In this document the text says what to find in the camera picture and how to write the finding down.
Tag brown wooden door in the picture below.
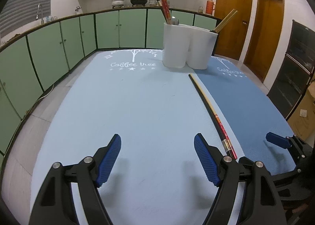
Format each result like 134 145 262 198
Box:
244 0 284 81
213 0 254 61

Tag black oven cabinet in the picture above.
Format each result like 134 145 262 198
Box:
268 21 314 119

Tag wooden chopstick orange band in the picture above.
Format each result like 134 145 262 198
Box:
213 9 238 33

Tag white twin utensil holder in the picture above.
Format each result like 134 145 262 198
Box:
162 23 218 70

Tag cardboard box on floor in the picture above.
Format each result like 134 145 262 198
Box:
288 90 314 141

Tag dark blue table mat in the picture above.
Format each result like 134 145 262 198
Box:
194 56 297 225

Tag metal spoon in holder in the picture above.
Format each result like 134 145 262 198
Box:
171 16 179 25

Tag orange thermos flask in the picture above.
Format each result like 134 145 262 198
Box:
206 0 215 15

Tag grey window blind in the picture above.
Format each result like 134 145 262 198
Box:
1 0 51 37

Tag white cooking pot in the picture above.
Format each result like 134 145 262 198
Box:
112 0 124 8

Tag wooden chopstick red star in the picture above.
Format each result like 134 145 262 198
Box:
191 74 238 160

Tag light blue table mat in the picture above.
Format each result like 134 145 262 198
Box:
29 48 247 225

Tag wooden chopstick red end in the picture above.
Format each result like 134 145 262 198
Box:
161 0 171 24

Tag black wok on stove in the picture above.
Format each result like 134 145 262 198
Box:
130 0 148 7

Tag green lower kitchen cabinets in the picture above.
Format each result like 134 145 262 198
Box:
0 7 222 159

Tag chrome sink faucet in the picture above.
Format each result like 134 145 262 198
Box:
36 3 44 25

